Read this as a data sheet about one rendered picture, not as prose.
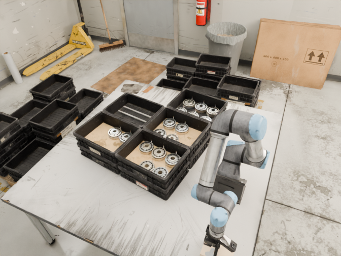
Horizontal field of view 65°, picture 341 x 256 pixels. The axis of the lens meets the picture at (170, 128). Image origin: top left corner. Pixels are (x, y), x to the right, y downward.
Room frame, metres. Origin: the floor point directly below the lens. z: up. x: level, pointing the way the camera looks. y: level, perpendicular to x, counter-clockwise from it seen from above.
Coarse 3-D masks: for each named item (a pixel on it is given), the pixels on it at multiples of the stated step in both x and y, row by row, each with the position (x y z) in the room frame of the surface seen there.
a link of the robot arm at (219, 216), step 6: (216, 210) 0.65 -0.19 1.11; (222, 210) 0.64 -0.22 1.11; (210, 216) 0.64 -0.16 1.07; (216, 216) 0.62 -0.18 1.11; (222, 216) 0.61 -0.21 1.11; (228, 216) 0.64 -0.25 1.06; (210, 222) 0.62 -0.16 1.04; (216, 222) 0.60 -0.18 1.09; (222, 222) 0.59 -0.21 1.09; (210, 228) 0.62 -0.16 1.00; (216, 228) 0.59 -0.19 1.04; (222, 228) 0.59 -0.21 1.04
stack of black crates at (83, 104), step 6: (84, 90) 2.69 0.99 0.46; (90, 90) 2.64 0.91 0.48; (78, 96) 2.60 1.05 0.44; (84, 96) 2.68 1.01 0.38; (90, 96) 2.65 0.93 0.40; (96, 96) 2.61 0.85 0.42; (102, 96) 2.54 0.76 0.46; (72, 102) 2.50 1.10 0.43; (78, 102) 2.56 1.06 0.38; (84, 102) 2.56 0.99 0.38; (90, 102) 2.55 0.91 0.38; (96, 102) 2.45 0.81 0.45; (78, 108) 2.45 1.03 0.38; (84, 108) 2.44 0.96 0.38; (90, 108) 2.36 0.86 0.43; (84, 114) 2.26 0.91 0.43
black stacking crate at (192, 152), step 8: (168, 112) 1.64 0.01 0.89; (176, 112) 1.60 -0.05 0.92; (160, 120) 1.59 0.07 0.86; (176, 120) 1.60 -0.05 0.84; (184, 120) 1.56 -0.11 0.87; (192, 120) 1.52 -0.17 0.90; (152, 128) 1.50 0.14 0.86; (192, 128) 1.52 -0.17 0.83; (200, 128) 1.48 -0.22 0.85; (208, 136) 1.42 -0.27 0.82; (200, 144) 1.34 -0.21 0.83; (192, 152) 1.25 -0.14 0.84
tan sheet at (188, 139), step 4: (160, 124) 1.57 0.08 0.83; (156, 128) 1.53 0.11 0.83; (160, 128) 1.53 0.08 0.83; (168, 132) 1.48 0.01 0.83; (172, 132) 1.48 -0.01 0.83; (188, 132) 1.47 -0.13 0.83; (192, 132) 1.47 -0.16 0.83; (196, 132) 1.47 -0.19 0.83; (200, 132) 1.46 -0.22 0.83; (180, 136) 1.43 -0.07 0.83; (184, 136) 1.43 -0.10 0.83; (188, 136) 1.43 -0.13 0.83; (192, 136) 1.42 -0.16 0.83; (196, 136) 1.42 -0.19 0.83; (180, 140) 1.39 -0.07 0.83; (184, 140) 1.39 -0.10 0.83; (188, 140) 1.38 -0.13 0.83; (192, 140) 1.38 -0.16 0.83; (188, 144) 1.34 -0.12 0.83
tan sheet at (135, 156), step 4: (136, 148) 1.33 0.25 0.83; (132, 152) 1.29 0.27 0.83; (136, 152) 1.29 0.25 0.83; (168, 152) 1.27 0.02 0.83; (128, 156) 1.25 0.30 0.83; (132, 156) 1.25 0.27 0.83; (136, 156) 1.25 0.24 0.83; (140, 156) 1.25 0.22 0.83; (144, 156) 1.25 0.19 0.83; (148, 156) 1.24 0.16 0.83; (132, 160) 1.22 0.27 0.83; (136, 160) 1.22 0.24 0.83; (140, 160) 1.21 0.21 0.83; (144, 160) 1.21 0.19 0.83; (148, 160) 1.21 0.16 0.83; (164, 160) 1.20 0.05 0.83; (156, 164) 1.17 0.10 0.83; (160, 164) 1.17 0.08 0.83; (164, 164) 1.17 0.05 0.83; (168, 168) 1.13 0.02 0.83; (168, 172) 1.10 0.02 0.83
